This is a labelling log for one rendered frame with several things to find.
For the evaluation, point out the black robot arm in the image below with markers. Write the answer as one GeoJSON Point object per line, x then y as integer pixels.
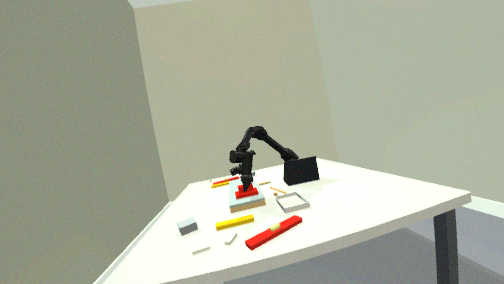
{"type": "Point", "coordinates": [244, 156]}

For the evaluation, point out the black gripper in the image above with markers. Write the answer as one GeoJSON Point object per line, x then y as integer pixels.
{"type": "Point", "coordinates": [246, 177]}

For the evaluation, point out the red rectangular block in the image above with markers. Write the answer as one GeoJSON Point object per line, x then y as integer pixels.
{"type": "Point", "coordinates": [250, 192]}

